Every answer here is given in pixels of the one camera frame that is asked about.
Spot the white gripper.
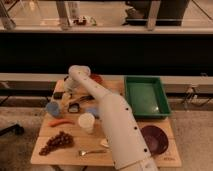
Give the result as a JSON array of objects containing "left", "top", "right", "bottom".
[{"left": 64, "top": 79, "right": 79, "bottom": 99}]

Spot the black eraser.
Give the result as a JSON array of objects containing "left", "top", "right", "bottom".
[{"left": 53, "top": 92, "right": 64, "bottom": 99}]

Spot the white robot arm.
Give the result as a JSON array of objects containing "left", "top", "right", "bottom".
[{"left": 66, "top": 65, "right": 158, "bottom": 171}]

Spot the blue plastic cup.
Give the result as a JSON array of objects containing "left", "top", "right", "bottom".
[{"left": 45, "top": 102, "right": 60, "bottom": 118}]

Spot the white paper cup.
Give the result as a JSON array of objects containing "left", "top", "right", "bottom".
[{"left": 78, "top": 113, "right": 95, "bottom": 134}]

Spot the small black square dish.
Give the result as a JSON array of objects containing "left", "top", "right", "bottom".
[{"left": 68, "top": 103, "right": 80, "bottom": 113}]

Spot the red bowl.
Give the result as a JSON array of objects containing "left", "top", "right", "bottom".
[{"left": 90, "top": 74, "right": 103, "bottom": 84}]

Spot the blue sponge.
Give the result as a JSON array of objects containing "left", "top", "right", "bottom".
[{"left": 85, "top": 107, "right": 99, "bottom": 118}]

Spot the bunch of dark grapes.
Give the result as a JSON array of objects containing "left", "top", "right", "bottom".
[{"left": 39, "top": 131, "right": 74, "bottom": 156}]

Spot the toy banana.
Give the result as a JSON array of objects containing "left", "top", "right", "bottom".
[{"left": 100, "top": 139, "right": 109, "bottom": 148}]

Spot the metal spoon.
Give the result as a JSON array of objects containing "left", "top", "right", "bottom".
[{"left": 78, "top": 149, "right": 107, "bottom": 157}]

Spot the green plastic tray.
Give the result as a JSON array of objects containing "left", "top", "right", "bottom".
[{"left": 124, "top": 76, "right": 171, "bottom": 119}]

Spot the purple bowl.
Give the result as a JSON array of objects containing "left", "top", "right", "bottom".
[{"left": 141, "top": 125, "right": 169, "bottom": 155}]

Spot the black handled knife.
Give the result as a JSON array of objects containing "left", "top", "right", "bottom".
[{"left": 71, "top": 95, "right": 94, "bottom": 103}]

